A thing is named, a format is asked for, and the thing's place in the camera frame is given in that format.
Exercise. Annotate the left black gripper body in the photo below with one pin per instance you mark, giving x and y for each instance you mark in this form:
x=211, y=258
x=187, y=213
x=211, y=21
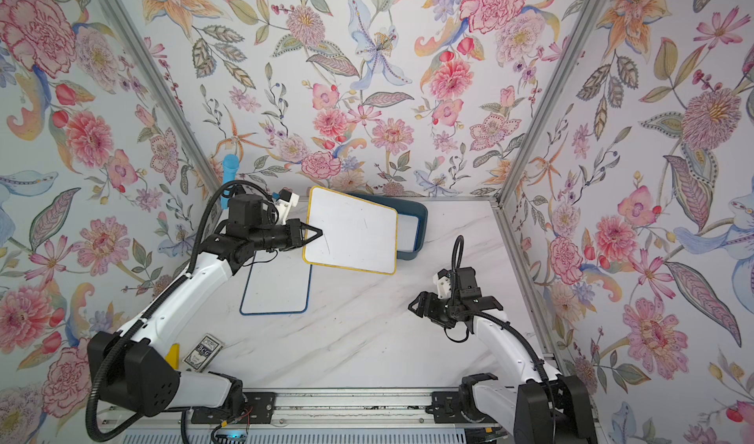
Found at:
x=275, y=238

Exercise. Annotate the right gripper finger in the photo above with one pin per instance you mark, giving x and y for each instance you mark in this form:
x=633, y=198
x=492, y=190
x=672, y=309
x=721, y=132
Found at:
x=485, y=303
x=427, y=305

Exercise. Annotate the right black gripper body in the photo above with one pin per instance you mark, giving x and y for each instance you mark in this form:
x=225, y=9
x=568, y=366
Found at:
x=448, y=313

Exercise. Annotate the yellow framed whiteboard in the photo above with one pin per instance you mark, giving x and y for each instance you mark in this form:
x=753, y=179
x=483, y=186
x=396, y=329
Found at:
x=358, y=235

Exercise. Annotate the dark blue framed whiteboard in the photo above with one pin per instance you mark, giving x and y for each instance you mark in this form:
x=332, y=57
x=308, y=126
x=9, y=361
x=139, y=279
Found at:
x=276, y=284

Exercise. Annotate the teal plastic storage box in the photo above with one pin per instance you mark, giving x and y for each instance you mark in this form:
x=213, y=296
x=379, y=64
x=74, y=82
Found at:
x=407, y=207

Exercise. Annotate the bright blue framed whiteboard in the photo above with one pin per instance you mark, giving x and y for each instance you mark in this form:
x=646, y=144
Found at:
x=408, y=227

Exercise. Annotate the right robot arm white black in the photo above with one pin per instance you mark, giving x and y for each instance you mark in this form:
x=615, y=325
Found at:
x=529, y=400

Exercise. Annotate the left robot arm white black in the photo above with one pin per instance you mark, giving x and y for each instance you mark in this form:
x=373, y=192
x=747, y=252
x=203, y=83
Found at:
x=131, y=375

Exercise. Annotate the blue microphone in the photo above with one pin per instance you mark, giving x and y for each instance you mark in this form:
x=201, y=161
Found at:
x=230, y=166

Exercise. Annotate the yellow block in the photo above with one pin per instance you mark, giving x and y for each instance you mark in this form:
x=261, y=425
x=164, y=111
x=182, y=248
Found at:
x=173, y=356

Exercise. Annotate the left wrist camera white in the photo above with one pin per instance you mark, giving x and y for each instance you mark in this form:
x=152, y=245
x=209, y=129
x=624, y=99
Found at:
x=284, y=202

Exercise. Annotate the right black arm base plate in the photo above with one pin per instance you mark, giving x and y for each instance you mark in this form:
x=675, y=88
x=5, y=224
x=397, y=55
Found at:
x=446, y=407

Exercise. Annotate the aluminium mounting rail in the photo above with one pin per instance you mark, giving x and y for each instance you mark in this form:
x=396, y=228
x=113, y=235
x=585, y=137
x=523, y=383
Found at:
x=330, y=415

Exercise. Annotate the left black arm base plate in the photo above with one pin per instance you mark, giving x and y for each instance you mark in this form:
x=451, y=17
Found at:
x=258, y=408

